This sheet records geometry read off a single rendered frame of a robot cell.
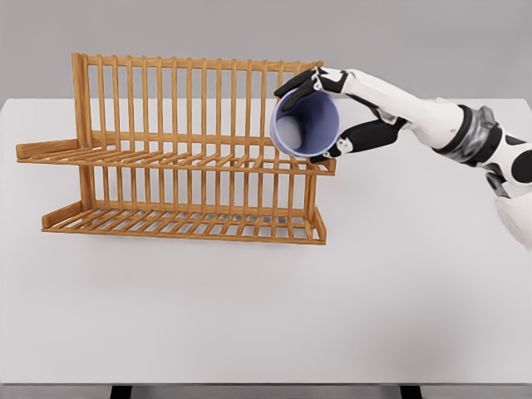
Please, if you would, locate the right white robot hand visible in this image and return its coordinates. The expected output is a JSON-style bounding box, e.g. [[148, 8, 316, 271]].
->
[[273, 66, 421, 165]]

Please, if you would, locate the wooden two-tier dish rack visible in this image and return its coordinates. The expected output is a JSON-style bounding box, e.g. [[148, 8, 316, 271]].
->
[[15, 52, 337, 246]]

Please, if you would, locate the lavender blue cup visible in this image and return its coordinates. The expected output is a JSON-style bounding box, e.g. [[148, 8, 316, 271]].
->
[[269, 90, 341, 158]]

